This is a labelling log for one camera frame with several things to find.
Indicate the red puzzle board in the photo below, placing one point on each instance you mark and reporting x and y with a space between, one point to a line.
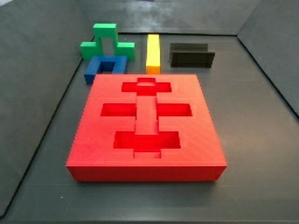
145 131

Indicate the blue U-shaped block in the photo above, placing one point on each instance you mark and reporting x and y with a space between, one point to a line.
113 64

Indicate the yellow long bar block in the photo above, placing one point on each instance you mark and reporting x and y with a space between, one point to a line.
152 57

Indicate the green stepped block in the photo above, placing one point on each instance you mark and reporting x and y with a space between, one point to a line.
106 31

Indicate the black fixture bracket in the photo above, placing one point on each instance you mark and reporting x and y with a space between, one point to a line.
189 55

